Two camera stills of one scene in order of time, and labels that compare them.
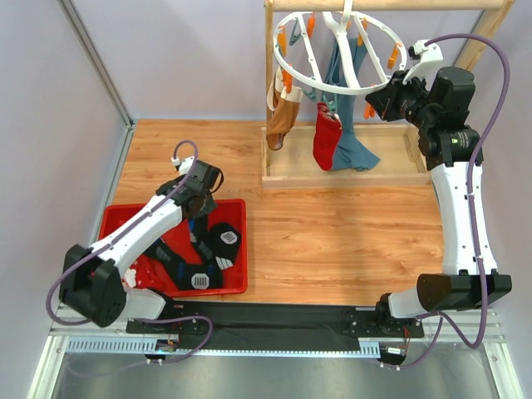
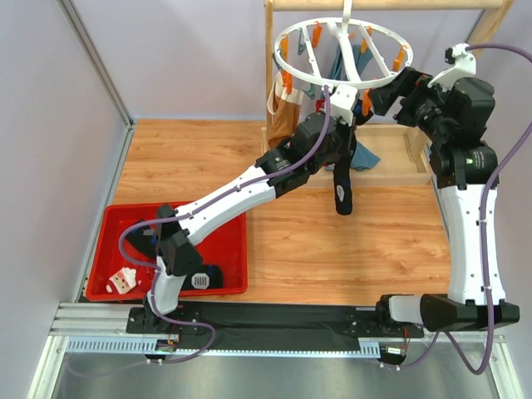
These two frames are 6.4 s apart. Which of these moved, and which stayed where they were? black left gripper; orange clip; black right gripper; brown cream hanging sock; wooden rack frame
Moved: black left gripper
Stayed: brown cream hanging sock; wooden rack frame; orange clip; black right gripper
